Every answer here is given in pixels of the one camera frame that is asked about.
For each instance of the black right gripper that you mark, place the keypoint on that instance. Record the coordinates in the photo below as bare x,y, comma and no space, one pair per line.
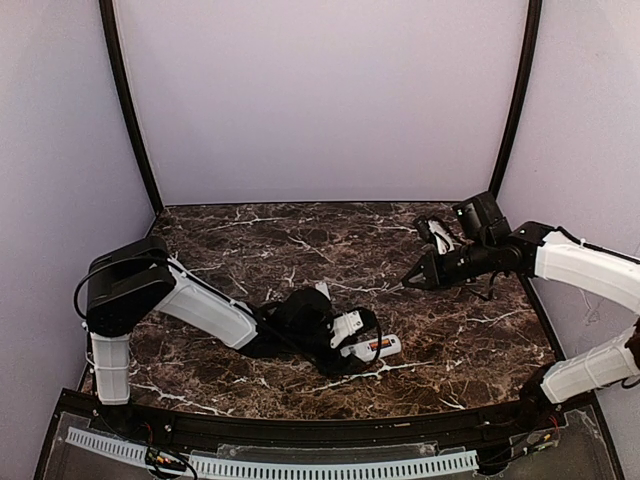
435,268

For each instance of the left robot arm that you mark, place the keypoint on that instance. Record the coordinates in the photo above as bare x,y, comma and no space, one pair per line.
125,285

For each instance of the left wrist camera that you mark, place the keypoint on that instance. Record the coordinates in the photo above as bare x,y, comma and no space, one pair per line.
349,324

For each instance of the white remote control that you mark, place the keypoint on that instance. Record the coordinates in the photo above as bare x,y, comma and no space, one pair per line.
366,350

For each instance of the right black frame post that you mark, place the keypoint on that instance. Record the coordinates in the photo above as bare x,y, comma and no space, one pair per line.
525,64

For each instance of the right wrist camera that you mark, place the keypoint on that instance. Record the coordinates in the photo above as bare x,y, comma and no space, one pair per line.
435,232

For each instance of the white battery cover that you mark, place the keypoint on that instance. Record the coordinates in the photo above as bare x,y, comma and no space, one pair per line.
323,288

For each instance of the left black frame post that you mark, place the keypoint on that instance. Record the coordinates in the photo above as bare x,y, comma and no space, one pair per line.
127,107

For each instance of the black frame post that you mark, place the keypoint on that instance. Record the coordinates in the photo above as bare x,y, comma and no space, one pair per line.
525,64
127,107

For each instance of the white slotted cable duct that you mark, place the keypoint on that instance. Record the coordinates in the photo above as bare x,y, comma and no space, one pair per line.
419,461

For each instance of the orange battery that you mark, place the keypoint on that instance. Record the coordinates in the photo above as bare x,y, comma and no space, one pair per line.
384,343

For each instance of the black front table rail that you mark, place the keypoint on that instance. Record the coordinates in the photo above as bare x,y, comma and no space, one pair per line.
483,427

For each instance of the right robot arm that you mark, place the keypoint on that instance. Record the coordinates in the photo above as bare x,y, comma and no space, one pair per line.
540,253

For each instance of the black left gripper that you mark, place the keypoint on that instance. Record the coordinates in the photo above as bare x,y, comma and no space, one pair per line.
338,358

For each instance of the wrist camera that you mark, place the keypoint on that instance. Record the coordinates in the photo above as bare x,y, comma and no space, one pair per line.
435,232
349,324

